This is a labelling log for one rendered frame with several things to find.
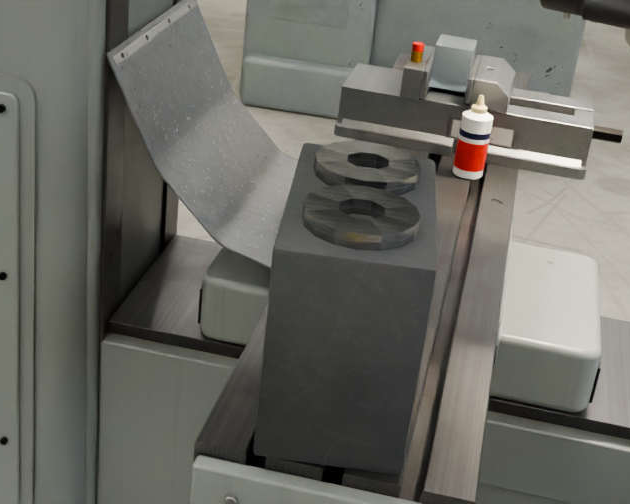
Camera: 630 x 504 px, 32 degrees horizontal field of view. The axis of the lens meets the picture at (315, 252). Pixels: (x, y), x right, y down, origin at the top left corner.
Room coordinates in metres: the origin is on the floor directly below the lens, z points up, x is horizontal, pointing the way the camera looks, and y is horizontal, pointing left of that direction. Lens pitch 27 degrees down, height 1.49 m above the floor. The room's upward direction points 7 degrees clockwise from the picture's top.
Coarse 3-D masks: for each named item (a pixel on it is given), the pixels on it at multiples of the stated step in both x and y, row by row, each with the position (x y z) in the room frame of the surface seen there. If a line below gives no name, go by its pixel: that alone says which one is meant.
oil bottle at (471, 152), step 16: (480, 96) 1.37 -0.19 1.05; (464, 112) 1.38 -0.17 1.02; (480, 112) 1.36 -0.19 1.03; (464, 128) 1.36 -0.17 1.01; (480, 128) 1.35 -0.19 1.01; (464, 144) 1.36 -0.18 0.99; (480, 144) 1.35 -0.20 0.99; (464, 160) 1.36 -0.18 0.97; (480, 160) 1.36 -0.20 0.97; (464, 176) 1.35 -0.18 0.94; (480, 176) 1.36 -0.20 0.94
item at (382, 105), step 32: (416, 64) 1.47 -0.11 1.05; (352, 96) 1.47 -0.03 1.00; (384, 96) 1.46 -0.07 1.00; (416, 96) 1.45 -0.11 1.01; (448, 96) 1.48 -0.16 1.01; (512, 96) 1.51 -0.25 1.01; (544, 96) 1.53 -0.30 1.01; (352, 128) 1.46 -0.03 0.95; (384, 128) 1.46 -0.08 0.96; (416, 128) 1.45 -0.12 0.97; (448, 128) 1.45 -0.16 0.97; (512, 128) 1.43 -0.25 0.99; (544, 128) 1.42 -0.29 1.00; (576, 128) 1.42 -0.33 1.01; (512, 160) 1.41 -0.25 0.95; (544, 160) 1.42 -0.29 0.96; (576, 160) 1.41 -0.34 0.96
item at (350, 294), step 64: (320, 192) 0.80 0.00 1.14; (384, 192) 0.81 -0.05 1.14; (320, 256) 0.72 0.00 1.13; (384, 256) 0.72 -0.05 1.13; (320, 320) 0.72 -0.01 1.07; (384, 320) 0.71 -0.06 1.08; (320, 384) 0.71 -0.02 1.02; (384, 384) 0.71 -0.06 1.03; (256, 448) 0.72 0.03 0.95; (320, 448) 0.71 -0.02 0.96; (384, 448) 0.71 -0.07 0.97
